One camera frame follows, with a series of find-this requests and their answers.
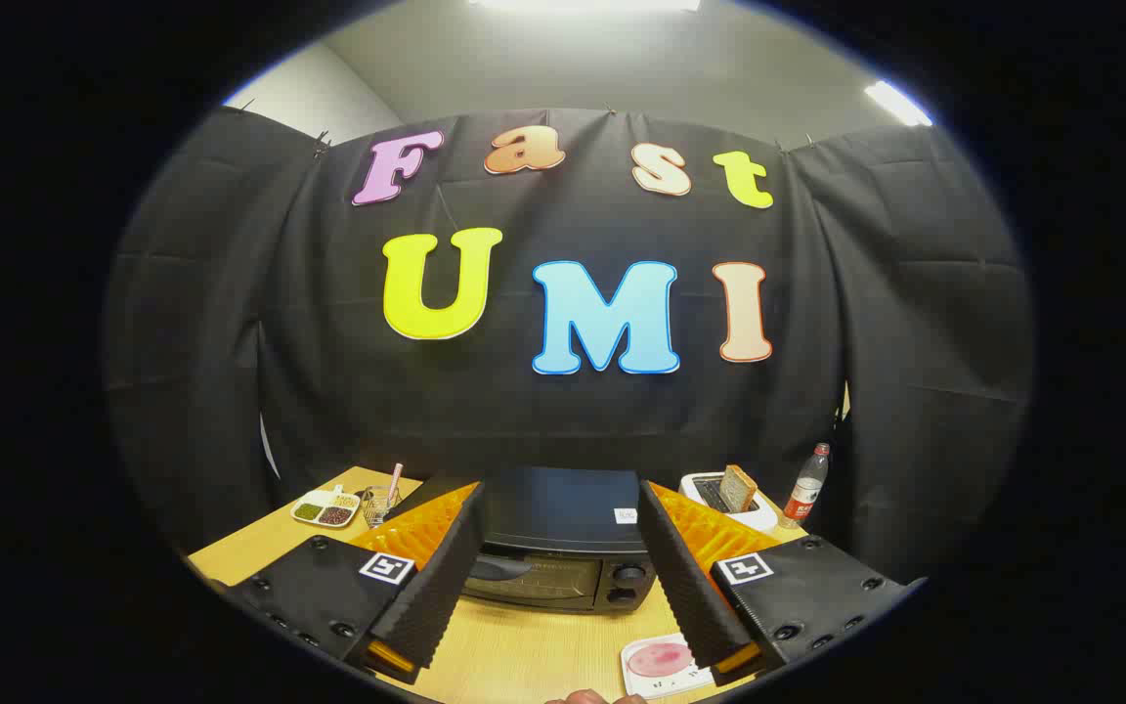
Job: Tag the white divided bean dish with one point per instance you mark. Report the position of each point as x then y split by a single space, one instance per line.
324 510

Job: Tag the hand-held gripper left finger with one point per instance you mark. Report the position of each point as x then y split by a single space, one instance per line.
446 567

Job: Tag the white square plate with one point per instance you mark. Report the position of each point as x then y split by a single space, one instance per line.
666 686

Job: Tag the white pop-up toaster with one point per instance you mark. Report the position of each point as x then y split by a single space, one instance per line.
760 514

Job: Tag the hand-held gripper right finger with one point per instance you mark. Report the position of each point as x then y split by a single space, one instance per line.
685 577

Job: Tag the long ceiling light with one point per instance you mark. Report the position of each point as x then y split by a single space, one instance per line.
897 103
583 4

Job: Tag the pink ham slice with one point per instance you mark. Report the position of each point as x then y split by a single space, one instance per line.
656 660

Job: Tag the red label water bottle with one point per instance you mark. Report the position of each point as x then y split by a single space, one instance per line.
805 489

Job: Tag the brown bread slice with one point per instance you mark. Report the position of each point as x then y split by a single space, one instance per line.
739 489

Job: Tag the clear glass cup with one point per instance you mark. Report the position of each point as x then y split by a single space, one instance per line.
379 506

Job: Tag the pink straw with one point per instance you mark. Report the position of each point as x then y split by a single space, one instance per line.
395 479

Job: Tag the black toaster oven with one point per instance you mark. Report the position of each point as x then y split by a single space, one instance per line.
553 508

